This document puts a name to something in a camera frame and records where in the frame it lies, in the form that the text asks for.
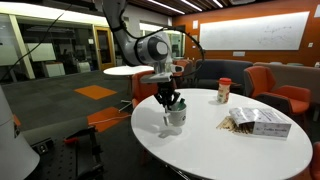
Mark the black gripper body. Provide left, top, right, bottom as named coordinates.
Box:
left=155, top=81, right=178, bottom=100

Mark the white mug with green print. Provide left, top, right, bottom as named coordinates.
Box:
left=162, top=99, right=188, bottom=128

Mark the orange chair with grey shell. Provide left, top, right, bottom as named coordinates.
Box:
left=243, top=65, right=313, bottom=118
left=172, top=58, right=194, bottom=78
left=131, top=69, right=160, bottom=109

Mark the small white round table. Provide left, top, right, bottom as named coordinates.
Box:
left=102, top=64, right=155, bottom=77

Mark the creamer bottle with red lid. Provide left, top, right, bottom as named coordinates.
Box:
left=216, top=77, right=233, bottom=105

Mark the dark blue sofa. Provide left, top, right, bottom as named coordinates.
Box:
left=194, top=58, right=254, bottom=92

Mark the pile of wooden stirrers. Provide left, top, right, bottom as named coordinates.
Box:
left=215, top=115, right=255, bottom=135

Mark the wooden framed door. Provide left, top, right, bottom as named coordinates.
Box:
left=93, top=26, right=117, bottom=72

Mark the long ceiling light strip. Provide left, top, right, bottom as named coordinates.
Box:
left=146, top=0, right=186, bottom=15
left=179, top=0, right=204, bottom=13

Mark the white coffee stirrer box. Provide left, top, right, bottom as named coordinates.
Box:
left=228, top=106, right=293, bottom=139

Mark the white low cabinet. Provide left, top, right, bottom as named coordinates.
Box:
left=43, top=61, right=67, bottom=79

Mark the black perforated mounting board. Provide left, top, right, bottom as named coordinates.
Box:
left=23, top=131, right=105, bottom=180

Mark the black power box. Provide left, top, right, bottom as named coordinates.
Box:
left=32, top=139, right=55, bottom=155

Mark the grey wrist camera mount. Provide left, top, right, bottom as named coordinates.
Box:
left=139, top=71, right=175, bottom=85

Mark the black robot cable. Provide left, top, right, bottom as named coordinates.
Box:
left=118, top=0, right=206, bottom=81

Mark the white floor cable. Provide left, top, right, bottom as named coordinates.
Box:
left=87, top=112, right=132, bottom=126

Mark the black clamp with orange handle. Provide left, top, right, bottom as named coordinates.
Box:
left=63, top=125, right=103, bottom=168

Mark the large wall whiteboard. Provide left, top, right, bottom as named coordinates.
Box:
left=198, top=11, right=311, bottom=52

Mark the black hanging cable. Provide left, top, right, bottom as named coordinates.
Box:
left=0, top=2, right=74, bottom=84

